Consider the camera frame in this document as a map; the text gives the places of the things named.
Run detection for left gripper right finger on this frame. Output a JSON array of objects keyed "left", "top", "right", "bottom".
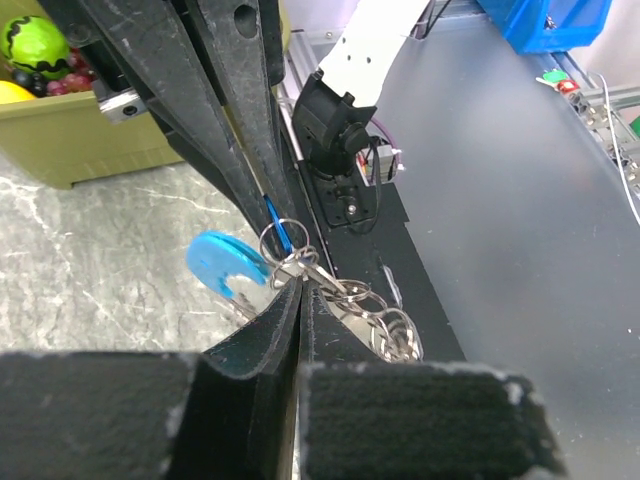
[{"left": 298, "top": 283, "right": 568, "bottom": 479}]

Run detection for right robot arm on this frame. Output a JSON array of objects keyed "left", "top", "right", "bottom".
[{"left": 43, "top": 1, "right": 427, "bottom": 230}]

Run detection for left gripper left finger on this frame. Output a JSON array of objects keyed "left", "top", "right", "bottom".
[{"left": 1, "top": 280, "right": 303, "bottom": 479}]

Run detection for light blue key handle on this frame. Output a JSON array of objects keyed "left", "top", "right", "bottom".
[{"left": 186, "top": 231, "right": 270, "bottom": 300}]

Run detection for blue plastic storage bin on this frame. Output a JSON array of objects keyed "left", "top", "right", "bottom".
[{"left": 478, "top": 0, "right": 612, "bottom": 54}]

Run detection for yellow toy lemon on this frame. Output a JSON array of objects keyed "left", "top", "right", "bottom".
[{"left": 0, "top": 80, "right": 35, "bottom": 105}]

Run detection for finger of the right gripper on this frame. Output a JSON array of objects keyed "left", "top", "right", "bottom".
[
  {"left": 40, "top": 1, "right": 270, "bottom": 232},
  {"left": 187, "top": 1, "right": 296, "bottom": 217}
]

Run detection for metal keyring with small rings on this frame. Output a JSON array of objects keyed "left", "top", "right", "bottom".
[{"left": 259, "top": 218, "right": 424, "bottom": 363}]

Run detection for purple toy grapes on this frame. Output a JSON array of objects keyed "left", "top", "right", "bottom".
[{"left": 5, "top": 48, "right": 97, "bottom": 98}]

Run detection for olive green plastic bin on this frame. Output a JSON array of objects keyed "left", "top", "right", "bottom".
[{"left": 1, "top": 1, "right": 185, "bottom": 189}]

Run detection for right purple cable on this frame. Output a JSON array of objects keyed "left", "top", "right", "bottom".
[{"left": 372, "top": 117, "right": 407, "bottom": 174}]

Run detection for green toy watermelon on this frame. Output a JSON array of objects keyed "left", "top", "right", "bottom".
[{"left": 1, "top": 15, "right": 71, "bottom": 80}]

